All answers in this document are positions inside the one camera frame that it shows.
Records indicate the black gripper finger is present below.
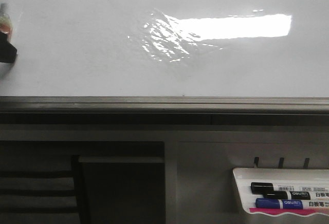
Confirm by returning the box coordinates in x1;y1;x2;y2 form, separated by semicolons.
0;32;17;63

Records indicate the taped white marker pen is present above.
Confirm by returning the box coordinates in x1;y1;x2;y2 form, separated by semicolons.
1;3;12;41

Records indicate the white whiteboard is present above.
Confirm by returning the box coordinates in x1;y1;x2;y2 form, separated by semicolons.
1;0;328;125

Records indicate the black capped whiteboard marker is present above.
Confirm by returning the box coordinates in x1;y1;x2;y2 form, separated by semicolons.
250;182;328;194

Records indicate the blue capped whiteboard marker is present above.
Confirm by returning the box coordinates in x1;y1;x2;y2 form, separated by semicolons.
255;198;329;209

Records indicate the dark chair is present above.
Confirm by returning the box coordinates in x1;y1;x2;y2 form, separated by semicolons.
1;155;91;223

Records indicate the white marker tray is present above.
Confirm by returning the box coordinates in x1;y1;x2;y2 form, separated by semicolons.
233;168;328;223

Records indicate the black metal hook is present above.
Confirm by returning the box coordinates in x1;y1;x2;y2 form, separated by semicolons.
303;158;310;169
278;157;285;169
253;157;260;169

